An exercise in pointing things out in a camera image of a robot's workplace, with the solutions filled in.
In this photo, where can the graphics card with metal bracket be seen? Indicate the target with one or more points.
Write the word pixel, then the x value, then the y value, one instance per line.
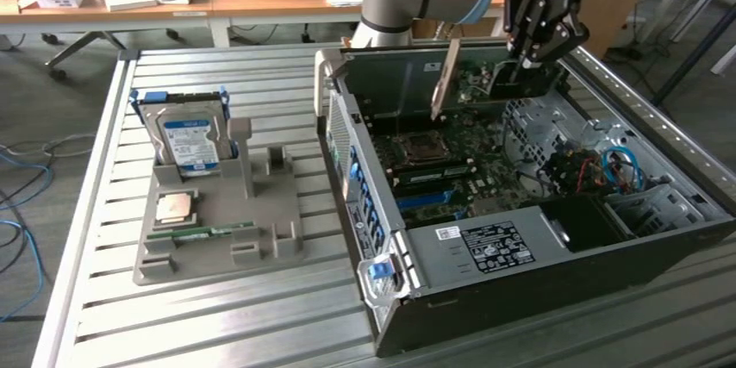
pixel 470 79

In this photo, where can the green motherboard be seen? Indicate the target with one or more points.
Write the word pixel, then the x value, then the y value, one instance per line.
pixel 488 157

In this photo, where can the metal CPU socket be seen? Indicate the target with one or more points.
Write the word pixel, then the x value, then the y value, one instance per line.
pixel 425 146

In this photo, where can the installed green RAM stick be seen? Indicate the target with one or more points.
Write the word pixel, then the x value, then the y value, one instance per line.
pixel 430 176

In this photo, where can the grey chipset heatsink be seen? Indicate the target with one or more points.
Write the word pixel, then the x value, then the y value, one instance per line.
pixel 490 207

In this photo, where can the silver disk bay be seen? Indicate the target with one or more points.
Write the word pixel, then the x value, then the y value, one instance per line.
pixel 661 208

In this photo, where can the blue expansion slot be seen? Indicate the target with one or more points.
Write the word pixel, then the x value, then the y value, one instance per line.
pixel 425 200

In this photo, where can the grey power supply unit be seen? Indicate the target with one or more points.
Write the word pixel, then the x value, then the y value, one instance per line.
pixel 442 256

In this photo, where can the black open PC case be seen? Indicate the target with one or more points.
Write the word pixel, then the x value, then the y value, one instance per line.
pixel 517 299

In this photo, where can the blue case latch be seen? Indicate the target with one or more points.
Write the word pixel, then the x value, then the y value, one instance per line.
pixel 378 269

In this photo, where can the hard disk in blue caddy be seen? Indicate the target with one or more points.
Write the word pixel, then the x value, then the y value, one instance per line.
pixel 186 139

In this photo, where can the grey parts rack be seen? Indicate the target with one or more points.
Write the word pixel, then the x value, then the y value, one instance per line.
pixel 229 208

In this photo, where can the CPU chip with metal lid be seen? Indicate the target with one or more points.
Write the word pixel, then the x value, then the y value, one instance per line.
pixel 173 207

